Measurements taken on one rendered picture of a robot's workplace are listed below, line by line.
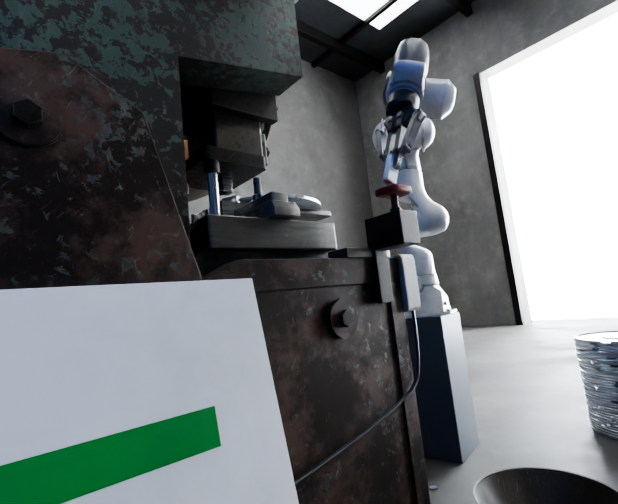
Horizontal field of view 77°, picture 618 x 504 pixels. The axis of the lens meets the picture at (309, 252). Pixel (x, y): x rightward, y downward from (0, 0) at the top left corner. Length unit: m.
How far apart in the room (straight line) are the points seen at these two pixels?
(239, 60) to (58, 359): 0.64
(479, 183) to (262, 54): 4.93
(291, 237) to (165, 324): 0.32
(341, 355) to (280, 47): 0.69
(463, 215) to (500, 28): 2.40
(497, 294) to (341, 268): 4.81
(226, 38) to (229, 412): 0.70
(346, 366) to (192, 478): 0.36
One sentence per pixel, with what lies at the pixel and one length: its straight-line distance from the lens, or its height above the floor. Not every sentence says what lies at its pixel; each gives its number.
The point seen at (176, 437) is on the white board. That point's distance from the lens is 0.55.
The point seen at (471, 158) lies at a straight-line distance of 5.80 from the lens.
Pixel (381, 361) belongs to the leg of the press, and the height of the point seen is 0.40.
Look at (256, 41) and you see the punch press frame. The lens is 0.95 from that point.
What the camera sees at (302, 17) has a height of 4.30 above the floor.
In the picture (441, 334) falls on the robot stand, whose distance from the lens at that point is 1.34.
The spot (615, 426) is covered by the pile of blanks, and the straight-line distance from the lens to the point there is 1.68.
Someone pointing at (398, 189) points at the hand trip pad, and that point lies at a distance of 0.82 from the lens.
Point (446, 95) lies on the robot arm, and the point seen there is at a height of 1.01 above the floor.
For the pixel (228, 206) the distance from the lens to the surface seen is 0.88.
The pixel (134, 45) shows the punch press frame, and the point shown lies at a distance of 0.80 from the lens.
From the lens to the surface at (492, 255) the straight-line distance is 5.54.
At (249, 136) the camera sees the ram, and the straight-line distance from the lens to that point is 0.98.
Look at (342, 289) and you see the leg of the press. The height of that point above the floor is 0.56.
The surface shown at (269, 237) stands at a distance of 0.73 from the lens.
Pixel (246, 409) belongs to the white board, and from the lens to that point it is 0.59.
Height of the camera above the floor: 0.54
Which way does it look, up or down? 7 degrees up
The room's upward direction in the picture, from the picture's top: 6 degrees counter-clockwise
